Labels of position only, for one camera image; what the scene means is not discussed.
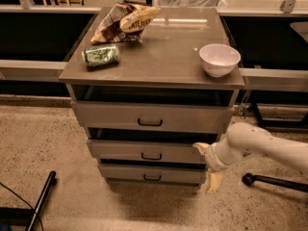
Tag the black stand leg left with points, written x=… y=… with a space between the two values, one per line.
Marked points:
x=46 y=190

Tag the grey bottom drawer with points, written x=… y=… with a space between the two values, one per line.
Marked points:
x=153 y=174

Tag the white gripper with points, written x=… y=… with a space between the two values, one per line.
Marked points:
x=212 y=158

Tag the grey drawer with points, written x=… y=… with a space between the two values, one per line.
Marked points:
x=145 y=151
x=153 y=174
x=152 y=117

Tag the crumpled chip bag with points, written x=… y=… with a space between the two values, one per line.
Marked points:
x=124 y=22

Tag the green soda can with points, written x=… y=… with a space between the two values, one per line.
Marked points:
x=97 y=56

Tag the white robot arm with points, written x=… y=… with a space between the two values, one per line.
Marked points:
x=243 y=140

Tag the white bowl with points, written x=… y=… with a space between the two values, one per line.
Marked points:
x=218 y=60

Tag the grey drawer cabinet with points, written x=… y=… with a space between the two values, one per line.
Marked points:
x=162 y=67

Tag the grey top drawer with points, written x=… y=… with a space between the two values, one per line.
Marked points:
x=152 y=117

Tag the black wheeled base leg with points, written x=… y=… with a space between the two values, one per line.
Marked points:
x=249 y=179

